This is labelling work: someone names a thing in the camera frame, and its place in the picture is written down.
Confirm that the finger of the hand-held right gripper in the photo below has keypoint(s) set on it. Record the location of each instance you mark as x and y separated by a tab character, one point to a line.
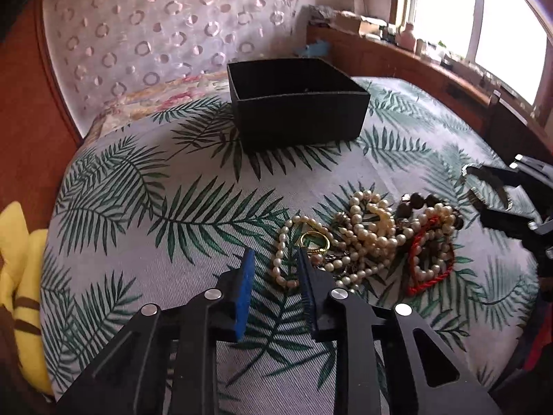
492	176
505	222

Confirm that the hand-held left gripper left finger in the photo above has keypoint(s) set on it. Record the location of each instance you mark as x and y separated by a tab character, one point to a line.
244	298

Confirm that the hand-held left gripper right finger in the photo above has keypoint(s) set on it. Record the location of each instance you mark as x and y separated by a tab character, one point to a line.
309	298

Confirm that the black storage box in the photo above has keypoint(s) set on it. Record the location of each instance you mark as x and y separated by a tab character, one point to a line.
298	116

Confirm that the palm leaf printed cloth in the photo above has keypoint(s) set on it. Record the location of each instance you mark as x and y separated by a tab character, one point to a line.
173	173

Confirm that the window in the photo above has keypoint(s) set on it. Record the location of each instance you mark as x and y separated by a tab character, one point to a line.
497	21

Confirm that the wooden window cabinet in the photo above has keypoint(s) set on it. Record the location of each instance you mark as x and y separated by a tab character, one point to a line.
389	58

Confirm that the white jug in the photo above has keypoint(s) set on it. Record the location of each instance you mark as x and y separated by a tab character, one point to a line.
407	36

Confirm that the cardboard box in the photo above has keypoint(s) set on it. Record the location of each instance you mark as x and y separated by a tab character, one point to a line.
350	21

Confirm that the yellow plush toy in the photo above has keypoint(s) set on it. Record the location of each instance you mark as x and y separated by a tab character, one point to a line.
30	268

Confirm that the blue paper bag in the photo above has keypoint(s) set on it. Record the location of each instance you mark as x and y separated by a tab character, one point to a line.
317	47

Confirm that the floral blanket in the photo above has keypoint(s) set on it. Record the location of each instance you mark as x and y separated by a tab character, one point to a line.
142	99

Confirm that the crumpled patterned cloth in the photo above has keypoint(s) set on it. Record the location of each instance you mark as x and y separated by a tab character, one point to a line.
320	12

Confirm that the wooden wardrobe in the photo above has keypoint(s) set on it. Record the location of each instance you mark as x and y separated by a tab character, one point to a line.
26	116

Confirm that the sheer circle patterned curtain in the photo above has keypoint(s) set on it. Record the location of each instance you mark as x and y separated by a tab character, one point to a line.
173	21

